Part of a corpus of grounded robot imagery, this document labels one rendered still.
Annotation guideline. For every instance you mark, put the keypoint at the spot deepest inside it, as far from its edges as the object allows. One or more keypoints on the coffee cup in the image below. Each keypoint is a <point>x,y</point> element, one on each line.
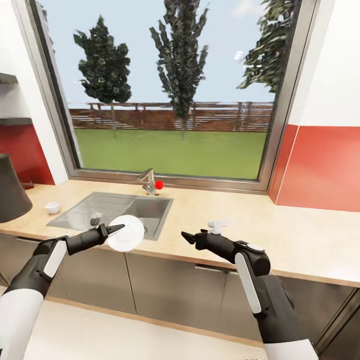
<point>53,207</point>

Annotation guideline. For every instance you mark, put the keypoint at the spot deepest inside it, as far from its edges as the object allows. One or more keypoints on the coffee maker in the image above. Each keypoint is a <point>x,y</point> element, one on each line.
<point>14,201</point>

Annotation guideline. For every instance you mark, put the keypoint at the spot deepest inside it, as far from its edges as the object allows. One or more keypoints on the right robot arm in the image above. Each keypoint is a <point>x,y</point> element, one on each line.
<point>271,305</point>

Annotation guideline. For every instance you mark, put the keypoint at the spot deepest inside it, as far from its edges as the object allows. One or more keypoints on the saucer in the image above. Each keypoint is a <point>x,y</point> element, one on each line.
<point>128,237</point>

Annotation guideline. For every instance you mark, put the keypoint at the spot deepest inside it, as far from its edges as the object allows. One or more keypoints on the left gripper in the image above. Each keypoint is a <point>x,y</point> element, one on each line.
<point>97,237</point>

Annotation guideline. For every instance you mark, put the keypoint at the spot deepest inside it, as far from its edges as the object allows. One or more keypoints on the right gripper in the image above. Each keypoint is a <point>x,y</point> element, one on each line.
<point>205,240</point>

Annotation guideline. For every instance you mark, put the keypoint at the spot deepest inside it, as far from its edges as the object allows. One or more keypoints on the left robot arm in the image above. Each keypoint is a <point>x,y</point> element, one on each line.
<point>21,302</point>

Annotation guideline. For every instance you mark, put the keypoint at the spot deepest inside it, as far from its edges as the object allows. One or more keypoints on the drop in sink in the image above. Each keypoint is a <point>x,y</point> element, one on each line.
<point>151,211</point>

